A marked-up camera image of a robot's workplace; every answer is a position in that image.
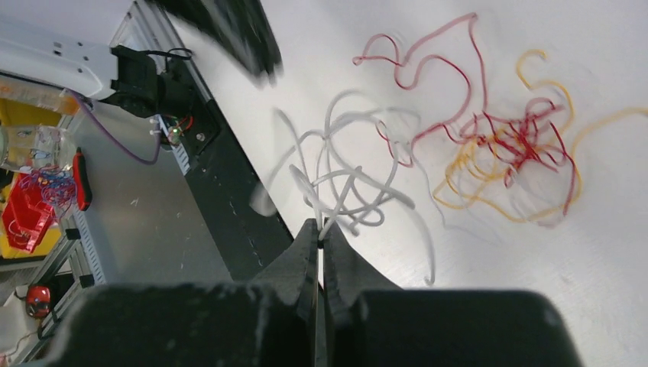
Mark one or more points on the red handled tool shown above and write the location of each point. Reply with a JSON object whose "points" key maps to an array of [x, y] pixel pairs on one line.
{"points": [[83, 188]]}

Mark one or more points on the red bin with cables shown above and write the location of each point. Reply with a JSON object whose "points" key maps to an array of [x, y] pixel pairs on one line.
{"points": [[30, 216]]}

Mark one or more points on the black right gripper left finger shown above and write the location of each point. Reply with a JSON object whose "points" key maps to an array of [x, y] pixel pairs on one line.
{"points": [[286, 326]]}

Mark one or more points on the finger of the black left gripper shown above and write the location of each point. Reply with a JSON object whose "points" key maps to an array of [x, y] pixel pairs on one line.
{"points": [[239, 27]]}

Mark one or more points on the aluminium frame rail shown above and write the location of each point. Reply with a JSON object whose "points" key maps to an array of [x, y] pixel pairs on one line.
{"points": [[147, 224]]}

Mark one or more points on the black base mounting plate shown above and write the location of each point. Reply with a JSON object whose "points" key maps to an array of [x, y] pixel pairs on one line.
{"points": [[222, 180]]}

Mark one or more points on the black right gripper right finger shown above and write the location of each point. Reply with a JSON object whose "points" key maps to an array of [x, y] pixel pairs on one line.
{"points": [[346, 276]]}

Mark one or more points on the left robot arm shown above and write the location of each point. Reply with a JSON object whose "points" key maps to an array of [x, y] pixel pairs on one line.
{"points": [[127, 78]]}

